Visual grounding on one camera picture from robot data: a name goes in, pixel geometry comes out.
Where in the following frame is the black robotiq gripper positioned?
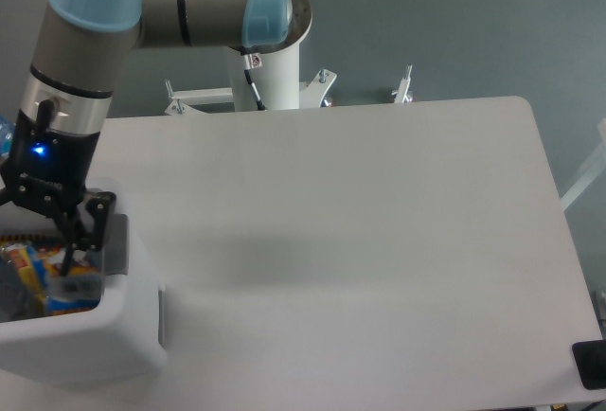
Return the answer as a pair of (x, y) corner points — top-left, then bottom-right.
(0, 113), (116, 277)

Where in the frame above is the blue snack wrapper bag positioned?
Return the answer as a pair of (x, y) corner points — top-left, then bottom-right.
(1, 234), (104, 317)

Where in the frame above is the crushed clear plastic bottle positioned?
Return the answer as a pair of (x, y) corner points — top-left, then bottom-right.
(1, 244), (46, 322)

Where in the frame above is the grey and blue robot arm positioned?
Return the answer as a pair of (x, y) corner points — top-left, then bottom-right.
(1, 0), (293, 276)

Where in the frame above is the white plastic trash can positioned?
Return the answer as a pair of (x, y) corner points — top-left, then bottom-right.
(1, 178), (167, 384)

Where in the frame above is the blue labelled drink bottle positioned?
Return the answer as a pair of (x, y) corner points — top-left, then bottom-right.
(0, 116), (15, 164)

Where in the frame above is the black device at table edge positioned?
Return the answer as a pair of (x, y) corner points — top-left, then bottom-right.
(572, 340), (605, 390)

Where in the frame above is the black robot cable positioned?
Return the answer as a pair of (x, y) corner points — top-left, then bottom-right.
(238, 44), (267, 112)

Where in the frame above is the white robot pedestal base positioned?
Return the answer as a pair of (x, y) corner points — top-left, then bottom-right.
(165, 0), (337, 116)

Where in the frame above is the white table frame leg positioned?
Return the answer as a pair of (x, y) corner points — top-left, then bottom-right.
(561, 118), (605, 211)

